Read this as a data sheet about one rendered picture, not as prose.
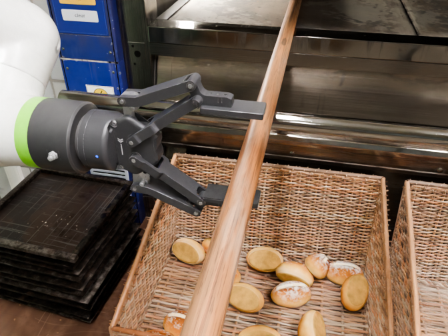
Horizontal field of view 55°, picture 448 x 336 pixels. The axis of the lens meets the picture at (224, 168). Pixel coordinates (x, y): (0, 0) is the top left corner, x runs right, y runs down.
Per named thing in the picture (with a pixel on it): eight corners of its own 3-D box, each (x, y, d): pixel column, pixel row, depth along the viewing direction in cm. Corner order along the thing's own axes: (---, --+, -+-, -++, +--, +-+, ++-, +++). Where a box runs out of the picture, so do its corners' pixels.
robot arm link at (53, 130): (34, 187, 54) (14, 121, 48) (79, 139, 63) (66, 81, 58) (79, 193, 53) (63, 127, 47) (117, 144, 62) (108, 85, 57)
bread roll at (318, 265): (321, 285, 107) (337, 270, 106) (302, 265, 108) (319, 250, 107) (319, 276, 117) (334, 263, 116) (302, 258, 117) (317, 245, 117)
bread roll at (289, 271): (311, 294, 110) (317, 277, 113) (312, 280, 105) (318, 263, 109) (273, 281, 113) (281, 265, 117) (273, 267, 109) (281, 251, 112)
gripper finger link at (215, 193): (203, 197, 54) (203, 201, 54) (257, 204, 53) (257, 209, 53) (208, 183, 56) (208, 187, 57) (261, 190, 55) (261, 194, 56)
